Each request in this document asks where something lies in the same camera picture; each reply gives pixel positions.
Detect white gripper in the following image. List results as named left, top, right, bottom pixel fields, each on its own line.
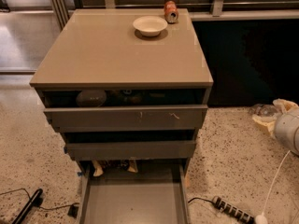
left=252, top=99, right=299, bottom=156

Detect clear plastic water bottle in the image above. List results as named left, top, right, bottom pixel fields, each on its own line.
left=249, top=104, right=280, bottom=117

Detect grey top drawer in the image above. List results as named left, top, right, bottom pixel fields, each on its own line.
left=44, top=105, right=207, bottom=133

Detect grey middle drawer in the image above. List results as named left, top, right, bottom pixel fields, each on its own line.
left=65, top=141, right=196, bottom=161

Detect grey three-drawer cabinet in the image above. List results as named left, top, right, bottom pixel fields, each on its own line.
left=30, top=9, right=213, bottom=170

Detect snack bag in bottom drawer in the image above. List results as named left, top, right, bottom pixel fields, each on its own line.
left=93, top=160, right=138, bottom=177

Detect dark items in top drawer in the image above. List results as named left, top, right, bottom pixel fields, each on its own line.
left=106, top=90, right=167, bottom=106

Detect grey open bottom drawer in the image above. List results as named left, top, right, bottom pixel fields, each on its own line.
left=76, top=161, right=191, bottom=224

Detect brown round object in drawer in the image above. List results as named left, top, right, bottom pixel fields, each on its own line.
left=76, top=90, right=107, bottom=107

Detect black power strip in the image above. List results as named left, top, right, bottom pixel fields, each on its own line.
left=212, top=196, right=254, bottom=224

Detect orange soda can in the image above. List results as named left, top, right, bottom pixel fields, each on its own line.
left=164, top=1, right=178, bottom=23

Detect white paper bowl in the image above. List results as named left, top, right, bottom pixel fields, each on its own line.
left=133, top=16, right=167, bottom=37

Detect black power adapter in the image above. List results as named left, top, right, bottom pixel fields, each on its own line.
left=67, top=203, right=78, bottom=218

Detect black bar on floor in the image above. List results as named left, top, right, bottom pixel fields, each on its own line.
left=12, top=189, right=43, bottom=224

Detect white cable with plug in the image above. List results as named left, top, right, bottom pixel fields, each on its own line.
left=254, top=149, right=292, bottom=224

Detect black cable on floor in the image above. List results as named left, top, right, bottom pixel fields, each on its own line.
left=0, top=188, right=78, bottom=211

